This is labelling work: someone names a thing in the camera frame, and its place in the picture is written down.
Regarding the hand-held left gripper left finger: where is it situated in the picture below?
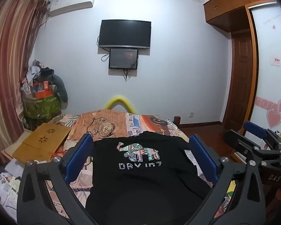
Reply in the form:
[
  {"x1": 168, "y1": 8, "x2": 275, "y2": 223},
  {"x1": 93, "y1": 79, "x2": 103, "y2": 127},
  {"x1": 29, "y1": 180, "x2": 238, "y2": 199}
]
[{"x1": 16, "y1": 133, "x2": 101, "y2": 225}]

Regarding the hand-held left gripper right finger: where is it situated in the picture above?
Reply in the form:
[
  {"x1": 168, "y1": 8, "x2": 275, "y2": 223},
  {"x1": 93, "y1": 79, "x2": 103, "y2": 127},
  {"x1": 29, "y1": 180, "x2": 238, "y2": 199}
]
[{"x1": 185, "y1": 133, "x2": 266, "y2": 225}]

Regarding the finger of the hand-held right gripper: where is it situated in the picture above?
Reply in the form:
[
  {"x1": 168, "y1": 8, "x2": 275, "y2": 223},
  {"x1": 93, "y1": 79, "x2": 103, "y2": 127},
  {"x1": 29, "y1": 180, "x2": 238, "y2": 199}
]
[
  {"x1": 243, "y1": 121, "x2": 281, "y2": 146},
  {"x1": 223, "y1": 129, "x2": 281, "y2": 167}
]

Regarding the black elephant print t-shirt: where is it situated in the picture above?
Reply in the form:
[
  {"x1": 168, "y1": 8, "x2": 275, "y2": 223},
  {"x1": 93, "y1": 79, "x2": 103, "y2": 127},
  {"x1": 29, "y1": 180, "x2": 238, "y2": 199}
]
[{"x1": 85, "y1": 131, "x2": 213, "y2": 225}]

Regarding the pile of papers and clothes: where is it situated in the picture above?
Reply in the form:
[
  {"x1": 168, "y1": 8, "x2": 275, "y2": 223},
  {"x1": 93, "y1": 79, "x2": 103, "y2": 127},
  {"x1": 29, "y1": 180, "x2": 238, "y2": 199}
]
[{"x1": 0, "y1": 159, "x2": 24, "y2": 221}]

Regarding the wooden folding lap desk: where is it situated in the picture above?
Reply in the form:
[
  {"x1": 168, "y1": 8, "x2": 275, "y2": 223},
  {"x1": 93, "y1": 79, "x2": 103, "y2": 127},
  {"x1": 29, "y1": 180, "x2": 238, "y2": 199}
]
[{"x1": 12, "y1": 122, "x2": 72, "y2": 163}]

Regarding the white heart sticker wardrobe door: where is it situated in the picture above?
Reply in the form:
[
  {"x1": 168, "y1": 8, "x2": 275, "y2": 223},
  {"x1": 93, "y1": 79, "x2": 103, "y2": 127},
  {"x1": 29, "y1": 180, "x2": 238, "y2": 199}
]
[{"x1": 248, "y1": 1, "x2": 281, "y2": 136}]

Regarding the printed patchwork bedsheet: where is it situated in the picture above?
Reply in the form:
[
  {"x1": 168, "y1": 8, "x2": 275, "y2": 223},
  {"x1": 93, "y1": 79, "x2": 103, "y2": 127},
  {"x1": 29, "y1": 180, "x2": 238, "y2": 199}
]
[{"x1": 44, "y1": 109, "x2": 237, "y2": 225}]

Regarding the yellow foam tube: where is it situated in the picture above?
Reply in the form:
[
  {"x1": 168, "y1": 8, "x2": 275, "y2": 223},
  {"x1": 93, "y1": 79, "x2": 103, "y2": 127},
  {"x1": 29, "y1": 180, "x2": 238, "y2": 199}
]
[{"x1": 105, "y1": 95, "x2": 137, "y2": 115}]

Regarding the orange box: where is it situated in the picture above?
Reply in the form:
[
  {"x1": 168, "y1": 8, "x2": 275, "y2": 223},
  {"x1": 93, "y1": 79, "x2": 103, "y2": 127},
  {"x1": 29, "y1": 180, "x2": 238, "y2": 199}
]
[{"x1": 35, "y1": 90, "x2": 53, "y2": 99}]

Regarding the heap of papers and boxes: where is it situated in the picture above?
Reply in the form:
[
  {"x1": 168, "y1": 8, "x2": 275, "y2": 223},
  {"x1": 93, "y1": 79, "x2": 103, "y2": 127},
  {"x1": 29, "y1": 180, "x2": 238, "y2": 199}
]
[{"x1": 20, "y1": 60, "x2": 54, "y2": 94}]

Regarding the striped red curtain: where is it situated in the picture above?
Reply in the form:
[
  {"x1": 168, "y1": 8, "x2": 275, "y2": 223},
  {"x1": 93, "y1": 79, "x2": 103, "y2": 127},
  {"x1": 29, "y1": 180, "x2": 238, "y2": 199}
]
[{"x1": 0, "y1": 0, "x2": 49, "y2": 167}]

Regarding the wooden overhead cabinet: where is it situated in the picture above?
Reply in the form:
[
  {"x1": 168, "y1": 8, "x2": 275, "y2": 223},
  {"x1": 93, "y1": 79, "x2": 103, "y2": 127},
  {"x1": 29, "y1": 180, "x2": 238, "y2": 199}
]
[{"x1": 203, "y1": 0, "x2": 275, "y2": 32}]

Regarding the white air conditioner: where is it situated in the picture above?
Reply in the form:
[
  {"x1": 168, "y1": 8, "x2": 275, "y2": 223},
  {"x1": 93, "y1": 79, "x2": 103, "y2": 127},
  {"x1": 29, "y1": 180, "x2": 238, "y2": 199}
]
[{"x1": 48, "y1": 0, "x2": 96, "y2": 17}]

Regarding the small black wall monitor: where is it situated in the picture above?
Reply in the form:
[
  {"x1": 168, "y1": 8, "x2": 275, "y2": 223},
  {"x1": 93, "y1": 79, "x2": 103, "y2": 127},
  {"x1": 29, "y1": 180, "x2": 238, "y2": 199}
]
[{"x1": 109, "y1": 48, "x2": 139, "y2": 70}]

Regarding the black wall television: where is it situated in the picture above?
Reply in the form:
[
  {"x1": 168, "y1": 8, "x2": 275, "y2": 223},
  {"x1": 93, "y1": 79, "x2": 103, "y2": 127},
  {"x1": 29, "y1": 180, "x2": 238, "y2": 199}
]
[{"x1": 98, "y1": 19, "x2": 152, "y2": 50}]

